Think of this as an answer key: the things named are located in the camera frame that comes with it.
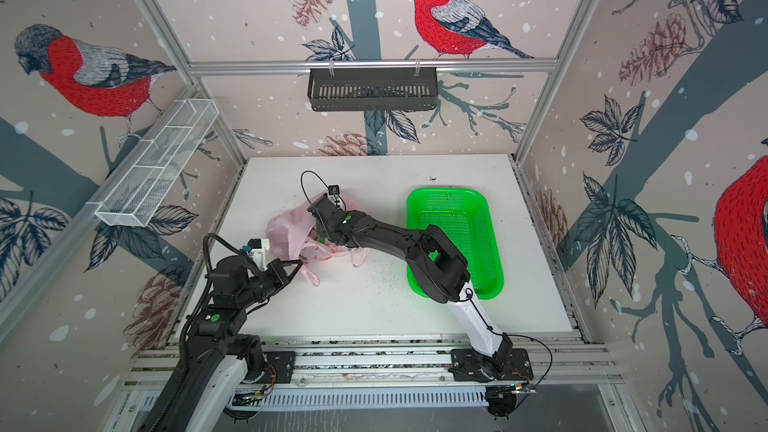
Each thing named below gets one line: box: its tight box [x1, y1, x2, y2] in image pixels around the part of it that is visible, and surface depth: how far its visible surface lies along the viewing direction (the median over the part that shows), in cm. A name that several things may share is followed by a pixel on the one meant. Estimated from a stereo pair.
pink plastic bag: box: [266, 206, 369, 287], surface depth 86 cm
